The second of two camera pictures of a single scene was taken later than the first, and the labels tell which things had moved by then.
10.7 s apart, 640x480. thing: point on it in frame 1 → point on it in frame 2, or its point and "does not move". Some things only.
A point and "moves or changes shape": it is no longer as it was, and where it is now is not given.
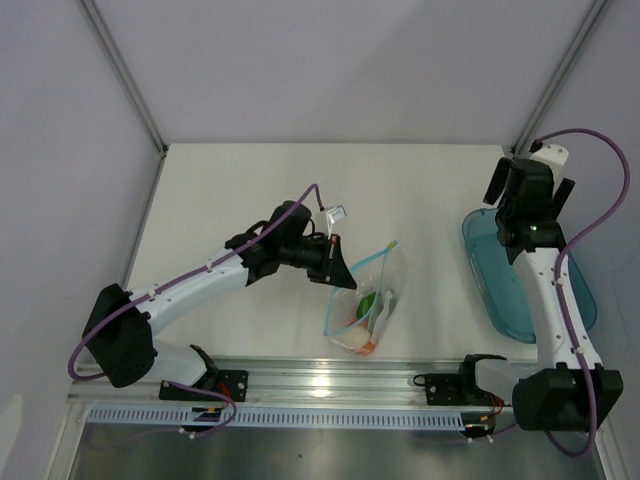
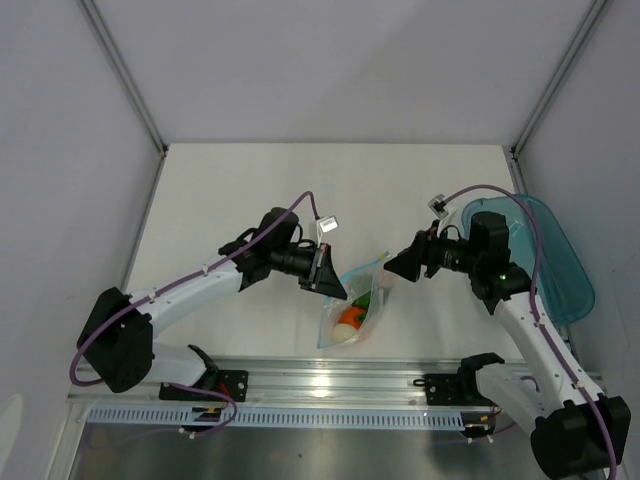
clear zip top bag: [356, 318] moves or changes shape
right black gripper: [498, 182] → [408, 262]
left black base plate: [232, 383] does not move
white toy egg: [355, 337] → [342, 332]
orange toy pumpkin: [366, 349] → [352, 316]
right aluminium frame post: [559, 74] does not move
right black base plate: [458, 389] does not move
